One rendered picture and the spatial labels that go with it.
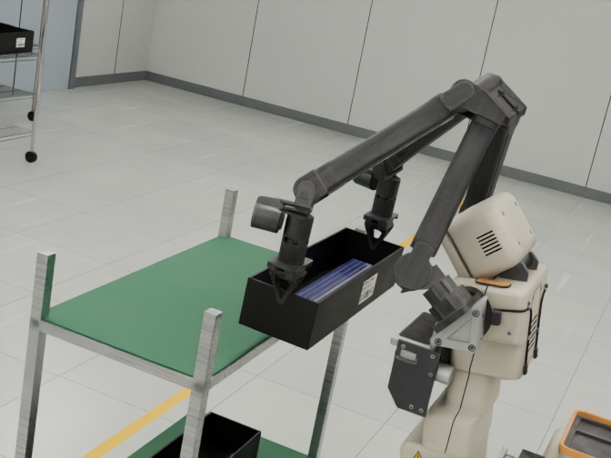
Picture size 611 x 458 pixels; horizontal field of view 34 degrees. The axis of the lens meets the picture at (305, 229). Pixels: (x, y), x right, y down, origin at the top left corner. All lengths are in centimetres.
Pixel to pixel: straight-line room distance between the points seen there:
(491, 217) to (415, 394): 44
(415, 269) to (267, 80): 832
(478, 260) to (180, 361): 67
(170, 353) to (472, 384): 68
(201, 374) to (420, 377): 50
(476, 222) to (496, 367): 33
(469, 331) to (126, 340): 74
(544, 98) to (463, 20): 105
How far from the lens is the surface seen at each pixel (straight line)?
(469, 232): 213
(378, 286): 249
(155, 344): 220
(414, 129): 207
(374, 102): 983
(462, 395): 229
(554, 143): 942
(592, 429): 240
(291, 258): 206
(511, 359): 221
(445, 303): 203
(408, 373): 224
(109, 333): 222
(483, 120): 208
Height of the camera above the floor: 187
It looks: 17 degrees down
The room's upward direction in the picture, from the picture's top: 11 degrees clockwise
